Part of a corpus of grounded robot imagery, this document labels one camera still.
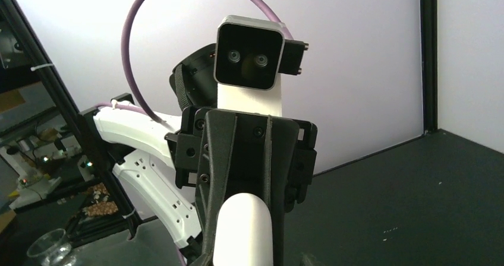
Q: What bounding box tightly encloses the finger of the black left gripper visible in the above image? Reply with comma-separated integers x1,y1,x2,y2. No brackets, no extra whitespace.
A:
192,109,236,265
266,116,299,265

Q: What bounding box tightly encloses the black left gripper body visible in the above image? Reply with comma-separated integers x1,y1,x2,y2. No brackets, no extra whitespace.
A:
165,107,318,212

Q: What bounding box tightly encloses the white earbud charging case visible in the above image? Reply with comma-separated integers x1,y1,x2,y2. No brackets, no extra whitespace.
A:
212,193,273,266

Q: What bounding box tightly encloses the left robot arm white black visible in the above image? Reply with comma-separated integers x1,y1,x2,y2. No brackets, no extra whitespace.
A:
80,43,317,265

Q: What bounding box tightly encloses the clear glass cup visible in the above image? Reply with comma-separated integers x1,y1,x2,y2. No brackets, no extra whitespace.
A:
26,228,73,266

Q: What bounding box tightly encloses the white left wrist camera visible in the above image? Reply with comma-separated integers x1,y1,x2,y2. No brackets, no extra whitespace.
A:
213,15,309,116

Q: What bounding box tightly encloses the black frame post left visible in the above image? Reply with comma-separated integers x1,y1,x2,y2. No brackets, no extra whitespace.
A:
420,0,438,134

